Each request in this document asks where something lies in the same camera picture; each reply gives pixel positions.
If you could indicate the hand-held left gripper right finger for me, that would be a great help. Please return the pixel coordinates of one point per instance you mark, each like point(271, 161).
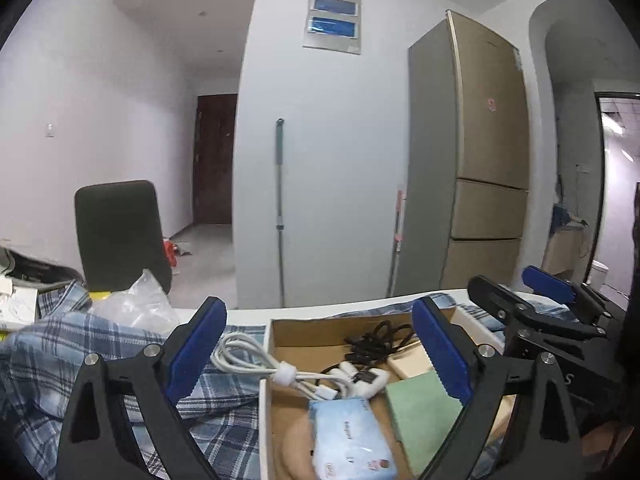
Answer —
point(440, 355)

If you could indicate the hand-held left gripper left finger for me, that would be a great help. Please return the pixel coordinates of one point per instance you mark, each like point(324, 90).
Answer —
point(195, 355)

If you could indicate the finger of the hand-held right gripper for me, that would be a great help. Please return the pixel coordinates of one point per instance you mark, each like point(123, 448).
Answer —
point(515, 310)
point(547, 282)

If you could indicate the green pad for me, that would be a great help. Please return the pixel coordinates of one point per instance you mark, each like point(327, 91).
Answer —
point(420, 415)

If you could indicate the shallow cardboard box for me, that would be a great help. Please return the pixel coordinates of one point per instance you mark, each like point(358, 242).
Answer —
point(295, 330)

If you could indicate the light blue wet wipes pack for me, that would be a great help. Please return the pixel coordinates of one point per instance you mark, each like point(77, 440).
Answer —
point(350, 435)

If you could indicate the beige phone case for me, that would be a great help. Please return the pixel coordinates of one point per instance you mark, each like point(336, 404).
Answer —
point(410, 362)

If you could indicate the brown cardboard carton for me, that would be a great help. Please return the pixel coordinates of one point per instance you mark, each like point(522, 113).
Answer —
point(565, 250)

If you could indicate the clear plastic bag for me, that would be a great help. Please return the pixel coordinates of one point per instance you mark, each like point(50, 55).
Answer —
point(140, 302)

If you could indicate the red floor item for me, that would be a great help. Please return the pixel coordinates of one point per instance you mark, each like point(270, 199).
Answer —
point(171, 252)

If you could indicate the pink pole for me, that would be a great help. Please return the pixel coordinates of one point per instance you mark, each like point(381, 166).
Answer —
point(397, 240)

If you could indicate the dark chair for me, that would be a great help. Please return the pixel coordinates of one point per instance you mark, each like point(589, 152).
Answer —
point(120, 235)

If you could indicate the round beige disc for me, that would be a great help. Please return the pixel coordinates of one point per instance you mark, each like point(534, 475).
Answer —
point(300, 450)

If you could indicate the blue plaid cloth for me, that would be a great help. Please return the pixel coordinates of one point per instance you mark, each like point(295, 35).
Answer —
point(50, 360)

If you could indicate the beige refrigerator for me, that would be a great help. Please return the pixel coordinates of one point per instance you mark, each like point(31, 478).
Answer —
point(475, 135)

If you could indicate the dark bag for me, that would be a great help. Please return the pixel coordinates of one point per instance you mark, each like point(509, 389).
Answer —
point(35, 265)

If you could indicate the white paper boxes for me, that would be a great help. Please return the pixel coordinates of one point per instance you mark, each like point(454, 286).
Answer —
point(17, 300)

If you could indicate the dark brown door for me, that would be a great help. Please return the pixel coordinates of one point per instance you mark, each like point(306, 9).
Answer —
point(215, 160)

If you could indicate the grey electrical panel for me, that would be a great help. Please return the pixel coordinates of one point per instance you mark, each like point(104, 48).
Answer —
point(332, 20)

